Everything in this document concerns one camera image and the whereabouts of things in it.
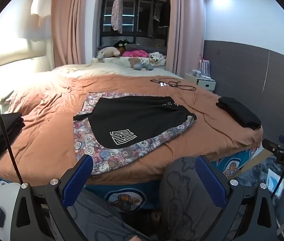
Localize brown duvet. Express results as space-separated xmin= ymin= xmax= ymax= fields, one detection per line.
xmin=0 ymin=74 xmax=264 ymax=185

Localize cream padded headboard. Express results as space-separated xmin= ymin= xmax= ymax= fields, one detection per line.
xmin=0 ymin=38 xmax=55 ymax=98

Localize cream plush toy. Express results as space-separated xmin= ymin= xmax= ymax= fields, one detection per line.
xmin=93 ymin=47 xmax=120 ymax=63

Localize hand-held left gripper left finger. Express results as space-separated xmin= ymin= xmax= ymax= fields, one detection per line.
xmin=14 ymin=154 xmax=95 ymax=241

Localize pink fluffy cloth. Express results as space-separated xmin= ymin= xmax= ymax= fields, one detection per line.
xmin=122 ymin=50 xmax=149 ymax=58

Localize pink striped gift bag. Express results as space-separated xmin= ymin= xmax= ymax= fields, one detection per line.
xmin=198 ymin=55 xmax=211 ymax=77

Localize black plush toy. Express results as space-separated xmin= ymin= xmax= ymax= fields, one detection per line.
xmin=114 ymin=41 xmax=128 ymax=52

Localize white hanging garment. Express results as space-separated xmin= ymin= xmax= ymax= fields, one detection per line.
xmin=30 ymin=0 xmax=53 ymax=27

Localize white and blue box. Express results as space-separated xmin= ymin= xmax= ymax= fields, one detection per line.
xmin=267 ymin=168 xmax=284 ymax=197

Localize pink curtain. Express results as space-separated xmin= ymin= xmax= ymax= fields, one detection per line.
xmin=167 ymin=0 xmax=206 ymax=77
xmin=52 ymin=0 xmax=100 ymax=67

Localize person's grey printed trousers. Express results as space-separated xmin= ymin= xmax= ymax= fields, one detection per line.
xmin=67 ymin=156 xmax=222 ymax=241

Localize black pants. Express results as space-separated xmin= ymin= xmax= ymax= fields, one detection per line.
xmin=73 ymin=96 xmax=197 ymax=149

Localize grey pillow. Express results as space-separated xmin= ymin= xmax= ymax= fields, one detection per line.
xmin=127 ymin=44 xmax=167 ymax=55

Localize blue-grey shaggy rug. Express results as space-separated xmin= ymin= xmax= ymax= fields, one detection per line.
xmin=232 ymin=156 xmax=284 ymax=199

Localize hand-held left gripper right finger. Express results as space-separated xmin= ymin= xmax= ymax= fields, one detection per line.
xmin=195 ymin=155 xmax=279 ymax=241

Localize white nightstand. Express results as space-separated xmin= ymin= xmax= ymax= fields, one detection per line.
xmin=185 ymin=73 xmax=216 ymax=91

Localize dark window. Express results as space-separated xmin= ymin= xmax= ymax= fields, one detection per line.
xmin=99 ymin=0 xmax=171 ymax=48

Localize tangled black cable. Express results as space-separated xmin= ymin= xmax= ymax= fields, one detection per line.
xmin=150 ymin=79 xmax=197 ymax=91

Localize floral hanging garment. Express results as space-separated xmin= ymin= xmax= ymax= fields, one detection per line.
xmin=111 ymin=0 xmax=123 ymax=34

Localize bear print blanket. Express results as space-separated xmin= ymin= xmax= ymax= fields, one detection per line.
xmin=73 ymin=92 xmax=195 ymax=176

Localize white printed cloth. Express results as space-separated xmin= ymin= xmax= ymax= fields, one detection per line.
xmin=149 ymin=52 xmax=167 ymax=67

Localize blue cartoon print bed sheet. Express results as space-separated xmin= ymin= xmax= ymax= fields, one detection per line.
xmin=0 ymin=147 xmax=264 ymax=212

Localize dark hanging garments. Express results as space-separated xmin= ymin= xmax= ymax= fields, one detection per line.
xmin=147 ymin=0 xmax=171 ymax=38

